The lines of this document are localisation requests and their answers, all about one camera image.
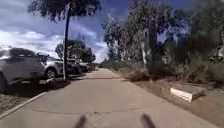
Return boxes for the robot's own part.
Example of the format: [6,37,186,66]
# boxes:
[74,114,88,128]
[140,113,156,128]

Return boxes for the concrete kerb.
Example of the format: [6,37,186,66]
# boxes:
[0,91,48,121]

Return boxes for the pale concrete path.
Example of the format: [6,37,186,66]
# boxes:
[0,68,221,128]

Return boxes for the silver car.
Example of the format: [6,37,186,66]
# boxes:
[42,56,65,80]

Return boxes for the brown dirt verge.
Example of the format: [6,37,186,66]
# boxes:
[111,69,224,128]

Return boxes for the light grey car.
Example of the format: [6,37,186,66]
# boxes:
[0,47,47,94]

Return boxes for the dark car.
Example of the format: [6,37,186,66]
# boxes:
[65,58,88,76]

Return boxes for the row of trees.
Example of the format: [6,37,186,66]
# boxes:
[101,0,224,68]

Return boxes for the dark mulch strip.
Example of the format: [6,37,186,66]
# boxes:
[0,78,73,115]

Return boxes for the tall tree with slim trunk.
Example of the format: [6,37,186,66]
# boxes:
[27,0,102,81]

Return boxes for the pale concrete slab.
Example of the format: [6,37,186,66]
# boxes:
[169,83,207,103]

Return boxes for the dry bushes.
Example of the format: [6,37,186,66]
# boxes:
[99,56,224,85]

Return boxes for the broad dark tree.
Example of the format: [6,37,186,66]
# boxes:
[54,39,97,65]

